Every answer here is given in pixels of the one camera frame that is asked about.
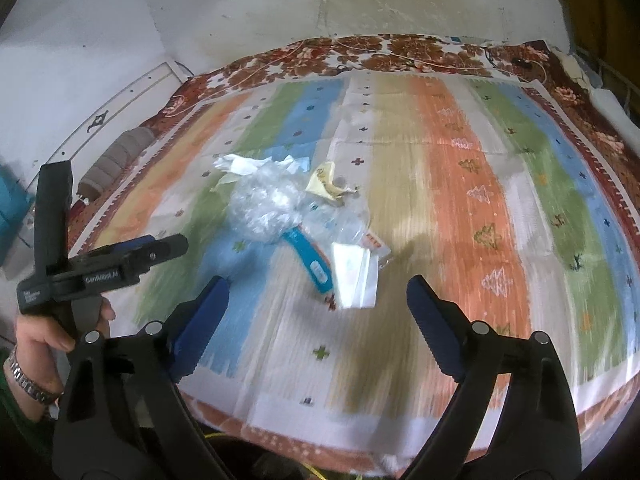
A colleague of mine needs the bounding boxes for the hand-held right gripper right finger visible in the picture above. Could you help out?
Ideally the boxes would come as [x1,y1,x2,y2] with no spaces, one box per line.
[400,276,583,480]

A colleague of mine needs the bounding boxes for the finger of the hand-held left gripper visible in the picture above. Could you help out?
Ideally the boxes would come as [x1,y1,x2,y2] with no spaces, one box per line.
[102,234,157,257]
[131,234,189,275]

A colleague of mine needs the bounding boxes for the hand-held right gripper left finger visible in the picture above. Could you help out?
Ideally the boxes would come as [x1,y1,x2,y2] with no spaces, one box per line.
[52,276,236,480]

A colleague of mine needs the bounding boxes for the white plastic packet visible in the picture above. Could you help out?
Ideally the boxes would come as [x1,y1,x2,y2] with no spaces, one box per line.
[332,241,378,309]

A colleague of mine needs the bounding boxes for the blue white plastic wrapper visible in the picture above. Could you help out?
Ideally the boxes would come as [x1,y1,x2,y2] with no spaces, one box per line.
[282,227,335,296]

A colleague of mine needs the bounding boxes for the person's left forearm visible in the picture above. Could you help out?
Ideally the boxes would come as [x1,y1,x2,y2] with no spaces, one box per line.
[0,360,61,461]

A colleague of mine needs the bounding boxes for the person's left hand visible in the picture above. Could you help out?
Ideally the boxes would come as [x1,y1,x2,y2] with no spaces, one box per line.
[15,297,117,386]

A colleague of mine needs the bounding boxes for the teal plastic box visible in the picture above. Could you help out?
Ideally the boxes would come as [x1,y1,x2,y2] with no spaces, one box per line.
[0,165,33,233]

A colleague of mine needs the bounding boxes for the grey bolster pillow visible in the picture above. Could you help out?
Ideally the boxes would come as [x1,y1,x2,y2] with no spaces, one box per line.
[80,127,156,201]

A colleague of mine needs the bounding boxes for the crumpled clear plastic bag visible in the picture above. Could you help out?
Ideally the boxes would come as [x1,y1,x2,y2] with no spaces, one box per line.
[227,162,308,243]

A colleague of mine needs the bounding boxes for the crumpled white paper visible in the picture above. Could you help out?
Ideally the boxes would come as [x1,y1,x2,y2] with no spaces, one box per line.
[210,154,273,193]

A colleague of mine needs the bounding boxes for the striped colourful mat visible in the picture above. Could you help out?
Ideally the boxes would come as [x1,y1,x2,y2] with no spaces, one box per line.
[67,72,640,466]

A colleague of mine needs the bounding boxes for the clear wrapper with red print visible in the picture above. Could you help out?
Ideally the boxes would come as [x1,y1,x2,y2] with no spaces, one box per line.
[305,205,391,266]

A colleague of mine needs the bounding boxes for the white headboard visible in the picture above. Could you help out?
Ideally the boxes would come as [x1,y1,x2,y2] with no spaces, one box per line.
[30,60,191,201]

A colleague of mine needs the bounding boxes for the light blue wrapper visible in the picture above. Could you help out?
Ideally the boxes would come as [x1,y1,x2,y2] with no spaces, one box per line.
[282,154,311,176]

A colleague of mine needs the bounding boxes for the silver wristwatch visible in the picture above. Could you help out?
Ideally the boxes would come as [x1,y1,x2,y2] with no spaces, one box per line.
[4,347,63,406]

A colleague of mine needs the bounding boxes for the crumpled cream plastic wrapper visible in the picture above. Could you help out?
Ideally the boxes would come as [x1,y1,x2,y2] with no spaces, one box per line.
[306,160,358,206]

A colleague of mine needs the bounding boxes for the red floral blanket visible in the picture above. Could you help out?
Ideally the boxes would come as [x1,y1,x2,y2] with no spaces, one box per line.
[65,34,640,476]

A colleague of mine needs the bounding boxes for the white pillow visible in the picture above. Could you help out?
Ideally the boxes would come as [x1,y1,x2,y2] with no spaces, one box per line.
[590,85,640,126]

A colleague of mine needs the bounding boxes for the mustard yellow hanging garment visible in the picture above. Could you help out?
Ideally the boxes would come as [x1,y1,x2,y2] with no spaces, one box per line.
[552,0,640,61]

